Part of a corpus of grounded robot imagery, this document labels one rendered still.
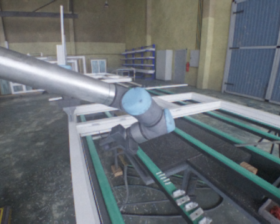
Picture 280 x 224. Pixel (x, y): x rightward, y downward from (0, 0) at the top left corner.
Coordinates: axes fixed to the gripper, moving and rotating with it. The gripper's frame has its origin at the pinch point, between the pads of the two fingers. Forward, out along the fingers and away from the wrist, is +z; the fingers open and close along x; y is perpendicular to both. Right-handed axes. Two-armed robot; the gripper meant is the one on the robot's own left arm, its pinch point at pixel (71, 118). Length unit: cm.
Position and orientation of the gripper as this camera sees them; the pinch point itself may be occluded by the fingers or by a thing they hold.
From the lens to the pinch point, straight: 104.2
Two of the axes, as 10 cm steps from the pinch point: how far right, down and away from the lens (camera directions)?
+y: -4.4, -2.9, 8.5
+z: 0.0, 9.4, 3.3
